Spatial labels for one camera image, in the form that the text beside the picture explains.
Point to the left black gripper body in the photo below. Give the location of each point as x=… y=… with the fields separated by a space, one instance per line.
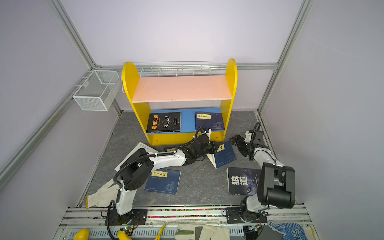
x=210 y=149

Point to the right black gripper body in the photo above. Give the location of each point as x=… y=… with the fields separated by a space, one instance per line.
x=243 y=146

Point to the blue book wide yellow label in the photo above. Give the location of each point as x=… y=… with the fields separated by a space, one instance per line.
x=213 y=121

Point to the black book yellow title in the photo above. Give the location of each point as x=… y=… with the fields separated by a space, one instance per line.
x=164 y=123

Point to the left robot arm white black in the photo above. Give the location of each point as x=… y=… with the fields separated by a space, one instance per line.
x=134 y=172

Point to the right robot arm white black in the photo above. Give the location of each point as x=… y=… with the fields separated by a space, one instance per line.
x=276 y=185

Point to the blue book dotted circle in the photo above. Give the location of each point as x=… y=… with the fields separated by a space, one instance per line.
x=170 y=148

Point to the dark book white characters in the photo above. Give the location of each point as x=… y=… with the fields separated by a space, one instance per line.
x=243 y=181

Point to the yellow shelf with coloured boards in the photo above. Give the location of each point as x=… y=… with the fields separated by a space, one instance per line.
x=141 y=92

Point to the white grey glove front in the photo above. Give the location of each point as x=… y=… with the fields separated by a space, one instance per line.
x=201 y=232

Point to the blue dotted glove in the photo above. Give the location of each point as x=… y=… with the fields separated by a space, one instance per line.
x=290 y=231

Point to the yellow thin tool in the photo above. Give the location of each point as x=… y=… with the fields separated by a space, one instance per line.
x=160 y=232

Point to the white work glove left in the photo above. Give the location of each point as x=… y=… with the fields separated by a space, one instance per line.
x=103 y=195

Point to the white mesh box basket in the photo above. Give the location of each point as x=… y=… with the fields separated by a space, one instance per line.
x=98 y=91

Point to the yellow round object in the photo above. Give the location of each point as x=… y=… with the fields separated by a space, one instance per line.
x=82 y=235

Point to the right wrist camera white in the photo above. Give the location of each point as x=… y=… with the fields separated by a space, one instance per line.
x=258 y=136

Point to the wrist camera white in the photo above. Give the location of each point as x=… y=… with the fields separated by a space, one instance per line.
x=206 y=131
x=258 y=136

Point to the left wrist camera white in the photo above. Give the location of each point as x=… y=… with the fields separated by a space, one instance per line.
x=206 y=131

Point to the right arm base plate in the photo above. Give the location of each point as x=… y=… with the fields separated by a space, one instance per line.
x=233 y=216

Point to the white wire basket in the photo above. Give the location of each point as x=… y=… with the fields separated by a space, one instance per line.
x=173 y=69

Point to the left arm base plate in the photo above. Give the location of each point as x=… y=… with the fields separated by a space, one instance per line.
x=134 y=217

